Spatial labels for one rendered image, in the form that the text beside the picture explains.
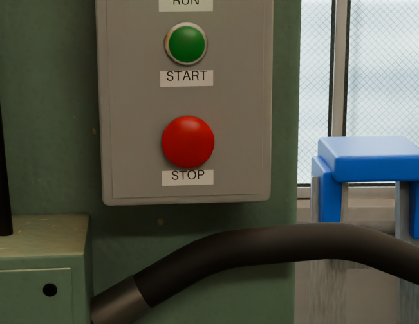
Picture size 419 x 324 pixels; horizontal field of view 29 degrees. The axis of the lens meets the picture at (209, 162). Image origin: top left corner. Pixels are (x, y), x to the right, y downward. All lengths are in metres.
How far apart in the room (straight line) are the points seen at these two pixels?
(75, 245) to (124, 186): 0.04
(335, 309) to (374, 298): 0.76
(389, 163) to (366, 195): 0.83
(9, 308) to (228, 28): 0.20
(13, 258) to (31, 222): 0.06
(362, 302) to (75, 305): 1.73
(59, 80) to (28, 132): 0.04
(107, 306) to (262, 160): 0.13
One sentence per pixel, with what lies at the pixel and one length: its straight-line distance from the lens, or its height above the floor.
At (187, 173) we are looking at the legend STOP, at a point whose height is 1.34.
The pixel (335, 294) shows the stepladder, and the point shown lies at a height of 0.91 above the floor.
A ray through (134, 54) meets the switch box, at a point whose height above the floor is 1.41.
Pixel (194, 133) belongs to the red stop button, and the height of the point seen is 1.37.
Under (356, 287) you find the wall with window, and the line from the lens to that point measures 2.15.
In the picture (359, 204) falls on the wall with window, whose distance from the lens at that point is 2.10.
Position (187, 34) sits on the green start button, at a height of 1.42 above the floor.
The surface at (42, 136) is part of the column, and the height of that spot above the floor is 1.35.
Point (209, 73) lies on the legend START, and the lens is 0.46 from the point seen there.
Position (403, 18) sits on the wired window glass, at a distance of 2.09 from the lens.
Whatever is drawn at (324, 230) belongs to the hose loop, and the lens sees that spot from 0.52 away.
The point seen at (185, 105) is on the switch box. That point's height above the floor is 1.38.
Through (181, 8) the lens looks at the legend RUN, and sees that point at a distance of 0.46.
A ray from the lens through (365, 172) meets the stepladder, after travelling 1.32.
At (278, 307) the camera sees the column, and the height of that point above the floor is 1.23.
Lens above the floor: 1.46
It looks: 14 degrees down
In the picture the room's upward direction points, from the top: straight up
